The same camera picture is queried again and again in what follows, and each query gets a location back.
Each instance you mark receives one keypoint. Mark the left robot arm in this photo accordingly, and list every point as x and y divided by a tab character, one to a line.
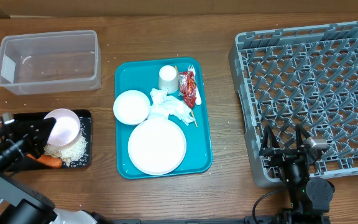
26	205

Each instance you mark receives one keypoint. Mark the wooden skewer stick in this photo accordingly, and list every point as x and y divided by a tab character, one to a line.
194	119

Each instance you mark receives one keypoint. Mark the white napkin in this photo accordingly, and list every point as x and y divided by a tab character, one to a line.
164	105

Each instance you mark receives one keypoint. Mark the white plastic cup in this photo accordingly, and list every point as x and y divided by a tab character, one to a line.
168	79

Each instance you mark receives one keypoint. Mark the rice and peanuts pile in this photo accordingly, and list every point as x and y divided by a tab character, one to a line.
73	154

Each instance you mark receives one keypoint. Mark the pink bowl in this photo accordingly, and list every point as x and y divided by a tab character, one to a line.
66	128

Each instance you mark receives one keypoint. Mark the white bowl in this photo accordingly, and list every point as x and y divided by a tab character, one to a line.
131	107

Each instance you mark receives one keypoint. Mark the red snack wrapper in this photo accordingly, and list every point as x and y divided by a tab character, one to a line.
188	88

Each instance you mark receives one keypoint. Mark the white round plate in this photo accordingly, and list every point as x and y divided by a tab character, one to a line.
157	146

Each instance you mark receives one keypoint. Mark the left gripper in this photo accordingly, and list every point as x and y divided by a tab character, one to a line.
35	138

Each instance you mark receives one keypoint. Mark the clear plastic bin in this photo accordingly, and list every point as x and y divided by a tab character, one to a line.
50	62

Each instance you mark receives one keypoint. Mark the grey dishwasher rack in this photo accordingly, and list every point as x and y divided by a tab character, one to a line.
299	76

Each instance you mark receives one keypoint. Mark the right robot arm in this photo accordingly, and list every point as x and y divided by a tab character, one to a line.
310	197

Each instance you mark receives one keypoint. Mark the orange carrot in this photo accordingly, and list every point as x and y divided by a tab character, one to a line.
48	161

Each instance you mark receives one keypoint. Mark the black plastic tray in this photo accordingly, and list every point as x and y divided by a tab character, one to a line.
85	130

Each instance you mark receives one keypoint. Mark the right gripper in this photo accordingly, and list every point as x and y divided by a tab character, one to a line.
281	155

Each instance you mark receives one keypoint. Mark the white plastic fork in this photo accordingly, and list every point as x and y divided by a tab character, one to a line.
198	97

